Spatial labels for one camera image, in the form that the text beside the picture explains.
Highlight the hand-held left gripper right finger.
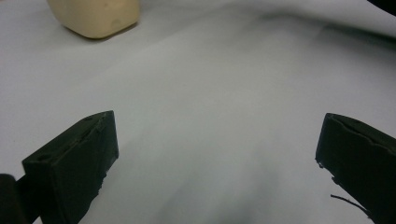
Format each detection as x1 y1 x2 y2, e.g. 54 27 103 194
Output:
315 112 396 224

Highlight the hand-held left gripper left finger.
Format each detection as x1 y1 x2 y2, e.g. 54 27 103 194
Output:
17 110 120 224

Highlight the cream square cup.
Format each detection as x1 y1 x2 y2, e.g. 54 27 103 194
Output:
46 0 141 40

